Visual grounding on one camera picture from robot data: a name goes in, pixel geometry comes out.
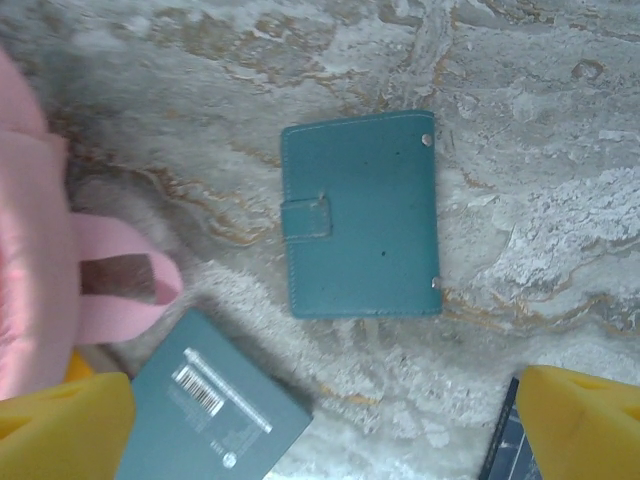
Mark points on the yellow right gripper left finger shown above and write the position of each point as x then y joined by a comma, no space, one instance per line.
60,435

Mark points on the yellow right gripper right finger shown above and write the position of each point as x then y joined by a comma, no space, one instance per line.
585,430

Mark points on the teal book with barcode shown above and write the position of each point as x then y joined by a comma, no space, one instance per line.
200,425

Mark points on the pink backpack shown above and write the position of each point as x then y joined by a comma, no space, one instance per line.
30,225

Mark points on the teal leather snap wallet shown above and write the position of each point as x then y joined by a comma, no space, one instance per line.
365,225

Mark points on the dark blue book with yellow label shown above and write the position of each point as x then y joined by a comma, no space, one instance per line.
505,450

